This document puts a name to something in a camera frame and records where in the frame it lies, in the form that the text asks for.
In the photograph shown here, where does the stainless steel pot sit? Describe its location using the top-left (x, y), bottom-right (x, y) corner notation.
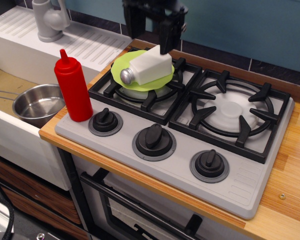
top-left (0, 83), bottom-right (66, 129)

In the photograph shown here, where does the black left burner grate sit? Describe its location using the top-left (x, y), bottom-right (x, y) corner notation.
top-left (88, 57), bottom-right (203, 125)

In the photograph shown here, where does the black middle stove knob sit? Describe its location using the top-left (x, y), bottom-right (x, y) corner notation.
top-left (132, 123), bottom-right (177, 162)

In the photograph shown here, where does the black right stove knob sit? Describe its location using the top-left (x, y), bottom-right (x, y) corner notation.
top-left (189, 149), bottom-right (230, 184)

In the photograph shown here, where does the light green plastic plate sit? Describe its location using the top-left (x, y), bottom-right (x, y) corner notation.
top-left (110, 52), bottom-right (175, 92)

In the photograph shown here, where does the red ketchup squeeze bottle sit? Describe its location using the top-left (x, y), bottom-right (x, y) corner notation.
top-left (54, 49), bottom-right (93, 122)

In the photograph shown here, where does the grey toy faucet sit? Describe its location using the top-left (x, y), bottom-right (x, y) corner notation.
top-left (32, 0), bottom-right (70, 43)

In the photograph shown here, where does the black stove knob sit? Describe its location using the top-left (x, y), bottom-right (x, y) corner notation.
top-left (132, 123), bottom-right (177, 162)
top-left (88, 107), bottom-right (124, 137)
top-left (189, 149), bottom-right (230, 184)

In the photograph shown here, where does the black braided cable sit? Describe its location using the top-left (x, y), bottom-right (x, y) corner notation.
top-left (0, 196), bottom-right (15, 240)

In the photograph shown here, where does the black left stove knob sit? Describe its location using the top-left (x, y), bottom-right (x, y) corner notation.
top-left (88, 107), bottom-right (124, 137)

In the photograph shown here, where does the black right burner grate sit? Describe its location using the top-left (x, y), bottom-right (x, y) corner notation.
top-left (169, 69), bottom-right (293, 164)

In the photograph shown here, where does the white burner cap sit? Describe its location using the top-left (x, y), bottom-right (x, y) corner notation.
top-left (113, 85), bottom-right (178, 104)
top-left (197, 85), bottom-right (267, 133)

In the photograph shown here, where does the white right burner cap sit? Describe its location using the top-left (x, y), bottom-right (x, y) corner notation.
top-left (197, 85), bottom-right (267, 133)

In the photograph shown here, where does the toy oven door black handle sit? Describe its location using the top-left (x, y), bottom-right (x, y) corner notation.
top-left (80, 168), bottom-right (202, 240)

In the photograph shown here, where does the black burner grate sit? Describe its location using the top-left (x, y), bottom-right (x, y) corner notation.
top-left (169, 69), bottom-right (293, 164)
top-left (88, 57), bottom-right (203, 125)

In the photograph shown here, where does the wooden drawer front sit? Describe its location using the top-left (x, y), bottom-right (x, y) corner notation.
top-left (0, 157), bottom-right (88, 240)

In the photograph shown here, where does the grey toy stove top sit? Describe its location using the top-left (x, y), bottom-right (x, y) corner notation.
top-left (55, 48), bottom-right (295, 219)

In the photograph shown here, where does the white left burner cap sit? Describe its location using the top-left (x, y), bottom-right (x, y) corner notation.
top-left (113, 85), bottom-right (178, 104)

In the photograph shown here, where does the white salt shaker silver cap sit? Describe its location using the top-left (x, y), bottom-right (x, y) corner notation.
top-left (120, 45), bottom-right (172, 86)

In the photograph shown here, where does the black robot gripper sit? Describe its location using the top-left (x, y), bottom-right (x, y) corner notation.
top-left (122, 0), bottom-right (189, 55)

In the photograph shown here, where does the white toy sink unit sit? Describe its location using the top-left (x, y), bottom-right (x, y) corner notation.
top-left (0, 6), bottom-right (132, 191)

